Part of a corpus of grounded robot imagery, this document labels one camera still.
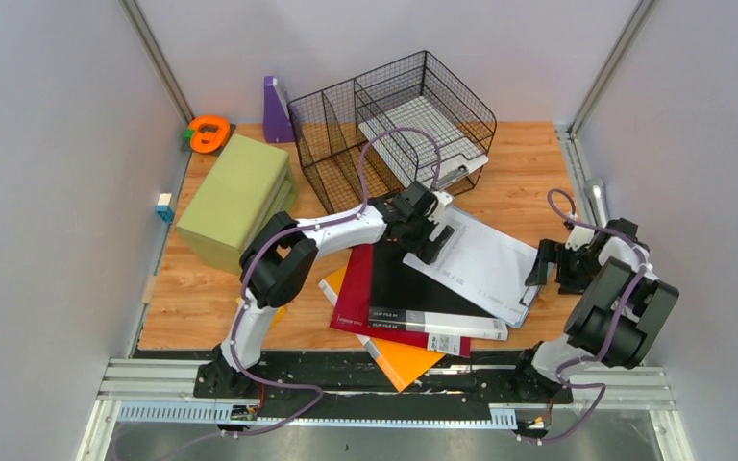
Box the purple cable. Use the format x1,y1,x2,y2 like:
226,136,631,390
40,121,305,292
515,187,653,445
225,127,443,440

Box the orange folder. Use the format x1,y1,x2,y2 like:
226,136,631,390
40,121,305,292
318,266,445,392

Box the purple tape dispenser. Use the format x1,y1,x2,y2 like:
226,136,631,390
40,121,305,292
262,75,296,143

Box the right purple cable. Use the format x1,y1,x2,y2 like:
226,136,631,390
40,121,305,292
515,187,653,445

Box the white clipboard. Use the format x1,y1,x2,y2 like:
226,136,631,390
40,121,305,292
357,96,488,190

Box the yellow grid box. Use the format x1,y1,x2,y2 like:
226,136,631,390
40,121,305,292
271,306,286,326

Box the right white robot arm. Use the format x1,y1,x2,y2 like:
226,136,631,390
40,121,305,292
508,218,679,401

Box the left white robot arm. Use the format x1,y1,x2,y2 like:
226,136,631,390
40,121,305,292
197,182,455,397

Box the papers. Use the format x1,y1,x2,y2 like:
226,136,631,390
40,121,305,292
403,206,538,328

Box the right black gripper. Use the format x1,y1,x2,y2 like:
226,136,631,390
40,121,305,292
524,238,602,295

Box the black wire mesh basket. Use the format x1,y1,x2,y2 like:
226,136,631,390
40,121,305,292
286,50,497,213

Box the green drawer cabinet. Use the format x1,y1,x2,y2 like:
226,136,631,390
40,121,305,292
177,134,297,276

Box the blue white toy brick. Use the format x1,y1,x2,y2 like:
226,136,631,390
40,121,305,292
155,193,176,224

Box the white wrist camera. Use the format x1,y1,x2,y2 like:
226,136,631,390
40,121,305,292
564,225,597,252
429,190,454,222

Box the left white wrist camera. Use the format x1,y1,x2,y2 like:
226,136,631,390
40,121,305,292
429,190,454,222

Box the orange tape roll holder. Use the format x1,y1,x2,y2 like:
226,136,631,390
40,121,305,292
182,115,234,155

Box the red folder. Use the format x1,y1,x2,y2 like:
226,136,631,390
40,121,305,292
329,244,472,358

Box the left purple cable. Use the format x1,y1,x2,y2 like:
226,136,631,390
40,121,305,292
225,127,443,440

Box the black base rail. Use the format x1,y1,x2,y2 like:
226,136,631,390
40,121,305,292
193,350,574,421

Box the black clip file folder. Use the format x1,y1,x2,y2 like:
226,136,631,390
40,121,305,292
368,242,508,341

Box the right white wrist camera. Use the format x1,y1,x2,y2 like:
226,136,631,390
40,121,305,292
564,225,597,252

